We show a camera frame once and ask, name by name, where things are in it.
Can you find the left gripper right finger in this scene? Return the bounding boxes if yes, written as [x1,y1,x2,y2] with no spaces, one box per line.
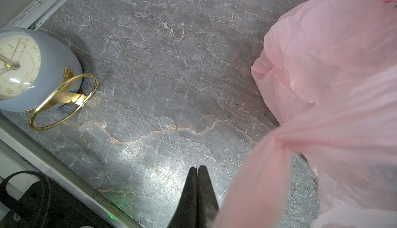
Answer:
[197,166,219,228]

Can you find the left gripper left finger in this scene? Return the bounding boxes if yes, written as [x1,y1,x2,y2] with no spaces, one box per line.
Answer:
[168,167,198,228]

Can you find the pink plastic bag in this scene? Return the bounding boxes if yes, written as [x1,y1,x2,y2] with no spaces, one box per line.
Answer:
[214,0,397,228]

